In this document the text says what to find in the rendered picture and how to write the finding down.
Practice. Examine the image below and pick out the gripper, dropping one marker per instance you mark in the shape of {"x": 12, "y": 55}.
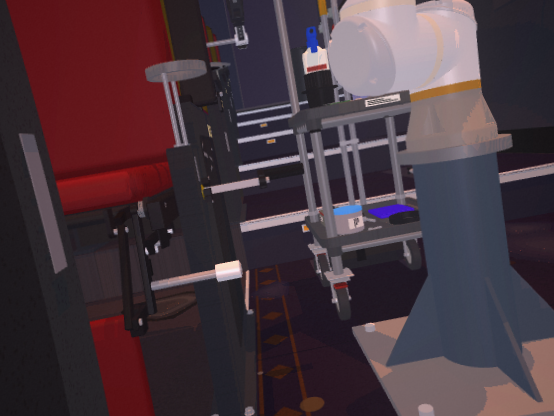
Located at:
{"x": 236, "y": 10}

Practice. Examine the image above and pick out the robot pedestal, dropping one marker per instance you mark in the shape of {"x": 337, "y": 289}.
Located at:
{"x": 458, "y": 259}

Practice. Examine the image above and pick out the grey round cup cradle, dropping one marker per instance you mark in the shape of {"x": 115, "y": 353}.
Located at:
{"x": 175, "y": 70}

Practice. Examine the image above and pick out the black liner stack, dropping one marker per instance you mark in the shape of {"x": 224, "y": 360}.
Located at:
{"x": 318, "y": 88}

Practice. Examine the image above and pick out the grey wheeled caddy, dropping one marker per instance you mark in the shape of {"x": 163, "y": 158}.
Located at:
{"x": 346, "y": 116}

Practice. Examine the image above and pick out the orange-topped pole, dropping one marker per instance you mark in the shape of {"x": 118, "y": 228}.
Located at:
{"x": 322, "y": 10}

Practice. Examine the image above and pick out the white tub with blue lid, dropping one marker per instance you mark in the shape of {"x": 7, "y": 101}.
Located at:
{"x": 348, "y": 220}

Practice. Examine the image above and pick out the black footrest linkage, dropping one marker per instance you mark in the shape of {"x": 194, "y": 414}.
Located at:
{"x": 132, "y": 268}

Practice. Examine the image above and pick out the red footrest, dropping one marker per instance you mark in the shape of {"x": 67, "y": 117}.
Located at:
{"x": 121, "y": 368}

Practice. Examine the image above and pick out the black flat pouch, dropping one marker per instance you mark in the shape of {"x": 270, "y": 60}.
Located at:
{"x": 403, "y": 217}

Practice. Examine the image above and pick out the blue cloth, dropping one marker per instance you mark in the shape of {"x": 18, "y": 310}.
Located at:
{"x": 387, "y": 211}

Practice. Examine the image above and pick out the white spray bottle blue trigger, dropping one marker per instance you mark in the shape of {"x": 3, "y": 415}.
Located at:
{"x": 315, "y": 58}

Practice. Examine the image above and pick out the grey rod with white end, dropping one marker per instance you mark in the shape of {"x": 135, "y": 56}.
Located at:
{"x": 240, "y": 35}

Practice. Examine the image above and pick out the grey flat strip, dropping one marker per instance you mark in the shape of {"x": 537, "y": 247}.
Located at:
{"x": 43, "y": 203}

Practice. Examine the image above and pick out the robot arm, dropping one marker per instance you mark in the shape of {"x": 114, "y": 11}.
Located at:
{"x": 432, "y": 43}

